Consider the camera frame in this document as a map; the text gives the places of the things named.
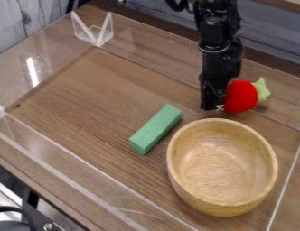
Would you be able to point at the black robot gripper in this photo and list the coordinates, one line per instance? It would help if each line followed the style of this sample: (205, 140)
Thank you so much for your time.
(218, 22)

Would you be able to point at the light wooden bowl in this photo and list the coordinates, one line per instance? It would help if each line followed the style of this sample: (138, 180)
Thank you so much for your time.
(222, 166)

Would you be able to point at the clear acrylic corner bracket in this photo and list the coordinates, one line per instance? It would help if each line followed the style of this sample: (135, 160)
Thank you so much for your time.
(94, 35)

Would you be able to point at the black metal table bracket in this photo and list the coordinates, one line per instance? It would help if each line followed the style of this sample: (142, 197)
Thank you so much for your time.
(38, 220)

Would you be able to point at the clear acrylic tray wall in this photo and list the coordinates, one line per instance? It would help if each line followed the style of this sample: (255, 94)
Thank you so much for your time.
(74, 100)

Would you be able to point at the green rectangular block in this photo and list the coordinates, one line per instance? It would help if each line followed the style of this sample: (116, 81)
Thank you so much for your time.
(154, 129)

